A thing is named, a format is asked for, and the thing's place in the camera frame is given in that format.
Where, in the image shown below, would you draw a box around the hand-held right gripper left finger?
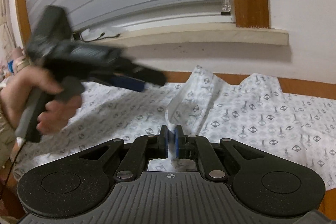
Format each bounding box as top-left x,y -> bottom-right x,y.
79,126 -> 168,182

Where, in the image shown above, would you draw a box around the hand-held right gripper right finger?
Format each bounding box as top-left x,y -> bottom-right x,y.
176,125 -> 265,182

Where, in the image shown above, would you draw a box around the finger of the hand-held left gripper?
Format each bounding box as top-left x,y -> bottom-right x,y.
89,74 -> 146,93
115,56 -> 167,86

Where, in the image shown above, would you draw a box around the white checker-print pants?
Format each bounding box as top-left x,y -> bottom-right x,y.
12,65 -> 336,188

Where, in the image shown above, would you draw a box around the person's left hand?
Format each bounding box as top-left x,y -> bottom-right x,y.
0,67 -> 83,135

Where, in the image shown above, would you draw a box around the beige window sill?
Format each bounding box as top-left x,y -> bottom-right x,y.
71,21 -> 289,51

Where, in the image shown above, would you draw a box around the black cable barrel plug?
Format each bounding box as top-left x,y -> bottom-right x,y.
87,33 -> 105,42

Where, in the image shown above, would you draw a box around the black cable flat plug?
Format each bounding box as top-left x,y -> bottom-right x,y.
79,34 -> 121,42

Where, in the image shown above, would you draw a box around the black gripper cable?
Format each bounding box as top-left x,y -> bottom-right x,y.
0,140 -> 27,201

